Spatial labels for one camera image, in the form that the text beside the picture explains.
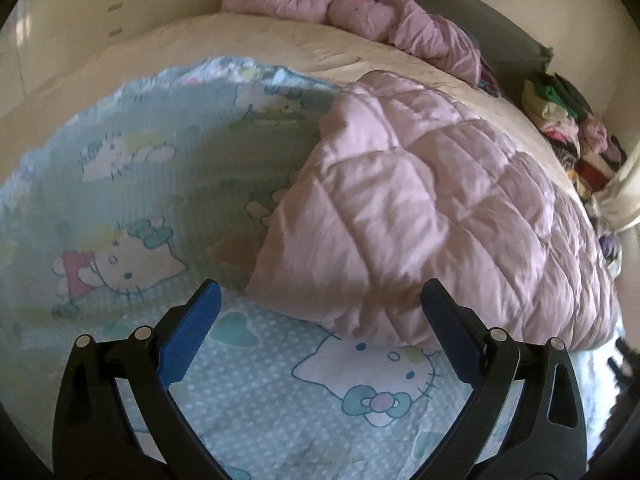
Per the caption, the pink quilted jacket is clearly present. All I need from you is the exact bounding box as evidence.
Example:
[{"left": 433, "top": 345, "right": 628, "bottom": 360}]
[{"left": 245, "top": 71, "right": 618, "bottom": 353}]

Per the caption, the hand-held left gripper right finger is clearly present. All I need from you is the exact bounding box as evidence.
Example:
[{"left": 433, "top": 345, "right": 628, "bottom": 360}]
[{"left": 414, "top": 278, "right": 587, "bottom": 480}]

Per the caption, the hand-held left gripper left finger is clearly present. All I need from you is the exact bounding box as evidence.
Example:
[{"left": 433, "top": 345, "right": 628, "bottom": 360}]
[{"left": 52, "top": 278, "right": 232, "bottom": 480}]

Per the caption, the pile of mixed clothes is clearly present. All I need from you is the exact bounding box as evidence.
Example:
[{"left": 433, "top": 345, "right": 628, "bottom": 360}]
[{"left": 522, "top": 72, "right": 628, "bottom": 266}]

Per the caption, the bed with beige cover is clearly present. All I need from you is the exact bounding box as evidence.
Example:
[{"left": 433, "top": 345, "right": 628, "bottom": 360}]
[{"left": 0, "top": 12, "right": 601, "bottom": 211}]

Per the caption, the pink crumpled duvet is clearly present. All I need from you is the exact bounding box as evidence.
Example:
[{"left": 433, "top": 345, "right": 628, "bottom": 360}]
[{"left": 220, "top": 0, "right": 483, "bottom": 88}]

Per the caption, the cream cloth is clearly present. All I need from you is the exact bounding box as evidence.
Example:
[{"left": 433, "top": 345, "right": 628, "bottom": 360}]
[{"left": 590, "top": 157, "right": 640, "bottom": 233}]

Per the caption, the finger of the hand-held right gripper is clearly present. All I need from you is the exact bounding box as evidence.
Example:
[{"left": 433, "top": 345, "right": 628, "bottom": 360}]
[{"left": 606, "top": 337, "right": 640, "bottom": 396}]

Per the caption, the grey padded headboard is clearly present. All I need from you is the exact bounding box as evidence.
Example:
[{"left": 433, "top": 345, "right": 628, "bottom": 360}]
[{"left": 345, "top": 0, "right": 556, "bottom": 96}]

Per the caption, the cartoon cat print blanket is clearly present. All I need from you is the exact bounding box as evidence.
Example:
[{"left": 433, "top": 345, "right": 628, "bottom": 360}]
[{"left": 0, "top": 55, "right": 616, "bottom": 480}]

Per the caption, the cream wardrobe with drawers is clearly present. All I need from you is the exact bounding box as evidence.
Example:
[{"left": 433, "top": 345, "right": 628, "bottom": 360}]
[{"left": 0, "top": 0, "right": 226, "bottom": 111}]

